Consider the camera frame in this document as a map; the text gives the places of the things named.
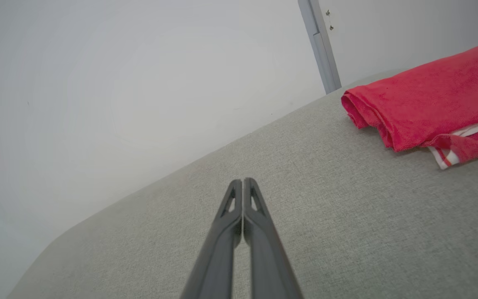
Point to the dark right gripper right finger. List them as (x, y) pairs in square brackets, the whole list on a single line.
[(268, 257)]

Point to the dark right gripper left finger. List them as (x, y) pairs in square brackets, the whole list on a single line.
[(218, 257)]

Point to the red white basketball jersey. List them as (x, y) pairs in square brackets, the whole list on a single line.
[(430, 99)]

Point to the grey fabric sofa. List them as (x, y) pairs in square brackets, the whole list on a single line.
[(347, 228)]

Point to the grey metal pole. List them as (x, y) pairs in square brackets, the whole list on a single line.
[(322, 50)]

